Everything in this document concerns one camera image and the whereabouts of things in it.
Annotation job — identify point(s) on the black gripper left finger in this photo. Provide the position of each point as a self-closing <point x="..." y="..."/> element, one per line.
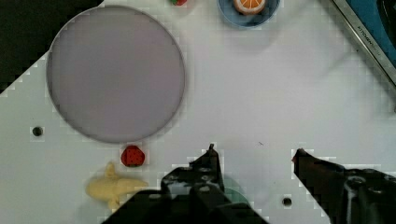
<point x="188" y="195"/>

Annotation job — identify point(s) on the round grey plate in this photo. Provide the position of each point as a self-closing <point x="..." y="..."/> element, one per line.
<point x="115" y="74"/>

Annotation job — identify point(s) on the blue bowl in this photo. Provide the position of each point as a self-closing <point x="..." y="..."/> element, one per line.
<point x="237" y="19"/>

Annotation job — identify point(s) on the yellow toy banana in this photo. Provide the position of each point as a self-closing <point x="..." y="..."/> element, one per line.
<point x="111" y="186"/>

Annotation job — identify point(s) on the green cup with handle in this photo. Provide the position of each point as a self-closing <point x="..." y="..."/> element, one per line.
<point x="233" y="190"/>

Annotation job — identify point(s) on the red toy fruit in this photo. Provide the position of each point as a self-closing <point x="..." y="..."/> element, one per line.
<point x="178" y="2"/>

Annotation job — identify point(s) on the red toy strawberry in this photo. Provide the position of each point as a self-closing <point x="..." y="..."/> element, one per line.
<point x="132" y="156"/>

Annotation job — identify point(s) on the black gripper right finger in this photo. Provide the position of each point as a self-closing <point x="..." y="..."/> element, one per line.
<point x="348" y="196"/>

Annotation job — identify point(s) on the toy orange half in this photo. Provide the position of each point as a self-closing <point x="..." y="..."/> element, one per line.
<point x="249" y="7"/>

